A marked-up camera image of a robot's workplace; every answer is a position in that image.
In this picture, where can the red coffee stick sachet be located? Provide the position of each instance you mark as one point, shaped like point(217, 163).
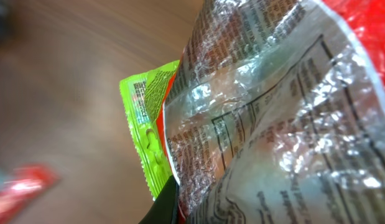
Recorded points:
point(23, 185)

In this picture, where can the green candy bag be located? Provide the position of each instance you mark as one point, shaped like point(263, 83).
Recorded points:
point(275, 113)

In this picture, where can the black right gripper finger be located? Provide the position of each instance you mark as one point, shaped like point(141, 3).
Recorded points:
point(165, 207)

